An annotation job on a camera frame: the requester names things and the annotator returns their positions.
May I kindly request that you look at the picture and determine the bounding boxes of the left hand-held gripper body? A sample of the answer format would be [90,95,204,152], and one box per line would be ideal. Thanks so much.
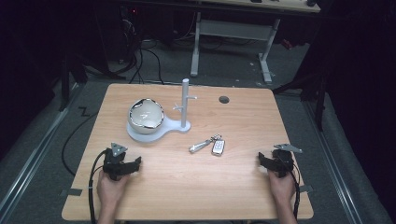
[102,142,132,182]

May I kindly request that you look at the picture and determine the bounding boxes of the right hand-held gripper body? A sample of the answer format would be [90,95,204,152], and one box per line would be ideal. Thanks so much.
[270,143,304,179]

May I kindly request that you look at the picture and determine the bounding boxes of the person's left hand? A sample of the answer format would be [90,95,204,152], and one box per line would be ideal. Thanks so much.
[95,169,132,209]

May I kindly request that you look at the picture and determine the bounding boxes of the person's right hand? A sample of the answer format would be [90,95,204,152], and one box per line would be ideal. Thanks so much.
[267,169,297,207]

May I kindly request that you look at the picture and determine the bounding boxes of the white bowl with silver rim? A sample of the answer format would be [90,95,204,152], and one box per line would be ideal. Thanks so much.
[127,97,165,135]

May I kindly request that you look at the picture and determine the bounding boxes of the silver key with remote fob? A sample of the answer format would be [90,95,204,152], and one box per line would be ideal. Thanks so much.
[188,133,227,158]

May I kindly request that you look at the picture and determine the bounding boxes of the white stand with pegs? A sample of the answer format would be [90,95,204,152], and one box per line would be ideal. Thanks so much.
[125,77,198,145]

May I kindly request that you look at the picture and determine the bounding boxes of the white-legged wooden desk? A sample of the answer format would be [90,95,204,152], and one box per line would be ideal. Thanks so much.
[189,0,322,84]

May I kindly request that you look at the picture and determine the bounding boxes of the right hand-held gripper cable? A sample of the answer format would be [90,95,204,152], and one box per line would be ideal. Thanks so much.
[288,160,303,220]

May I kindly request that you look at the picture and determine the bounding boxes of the hand-held gripper cable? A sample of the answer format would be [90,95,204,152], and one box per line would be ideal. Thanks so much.
[87,148,110,224]
[288,160,303,220]

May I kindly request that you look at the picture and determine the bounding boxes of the left hand-held gripper cable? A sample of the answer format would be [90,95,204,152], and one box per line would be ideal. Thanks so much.
[87,148,110,224]

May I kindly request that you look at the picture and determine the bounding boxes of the black floor cable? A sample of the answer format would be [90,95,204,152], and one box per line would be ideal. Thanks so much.
[61,106,99,177]

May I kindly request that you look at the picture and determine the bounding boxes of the aluminium floor rail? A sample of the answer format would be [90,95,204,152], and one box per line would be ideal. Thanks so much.
[303,101,364,224]
[0,83,82,216]

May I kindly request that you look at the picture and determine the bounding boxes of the bundle of black cables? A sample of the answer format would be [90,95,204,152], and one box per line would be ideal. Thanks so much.
[106,12,166,86]

